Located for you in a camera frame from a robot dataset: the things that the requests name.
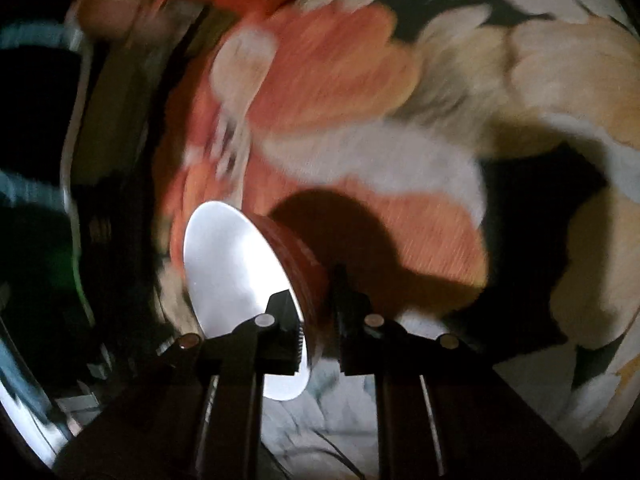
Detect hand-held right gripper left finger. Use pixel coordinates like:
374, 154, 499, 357
55, 290, 306, 480

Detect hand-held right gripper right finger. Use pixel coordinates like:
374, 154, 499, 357
331, 264, 582, 480

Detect red white bowl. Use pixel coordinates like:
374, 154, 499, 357
182, 201, 331, 402

